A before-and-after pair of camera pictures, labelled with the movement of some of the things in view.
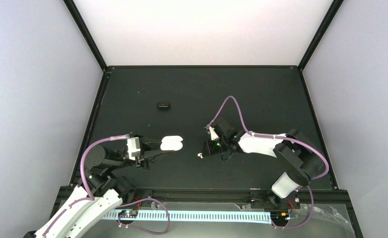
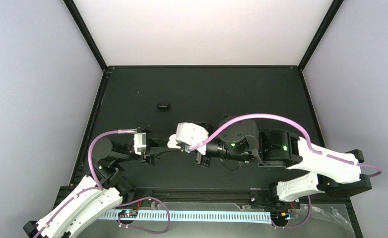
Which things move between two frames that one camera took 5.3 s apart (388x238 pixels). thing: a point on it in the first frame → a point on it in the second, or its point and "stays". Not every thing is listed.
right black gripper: x=209 y=149 → x=201 y=159
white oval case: x=171 y=143 stays
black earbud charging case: x=163 y=105 stays
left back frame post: x=80 y=20 stays
